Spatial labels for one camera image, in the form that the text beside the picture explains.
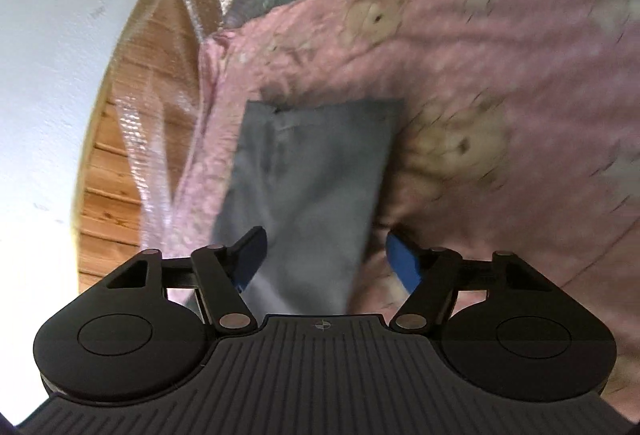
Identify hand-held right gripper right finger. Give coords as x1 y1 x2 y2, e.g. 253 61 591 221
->
385 227 542 334

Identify pink bear print blanket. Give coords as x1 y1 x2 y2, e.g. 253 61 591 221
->
165 0 640 413

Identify clear bubble wrap sheet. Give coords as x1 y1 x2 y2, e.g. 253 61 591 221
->
107 0 326 266

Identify grey pants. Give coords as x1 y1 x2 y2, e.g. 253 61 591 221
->
186 99 407 317

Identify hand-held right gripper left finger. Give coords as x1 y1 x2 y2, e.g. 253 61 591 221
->
104 226 269 332

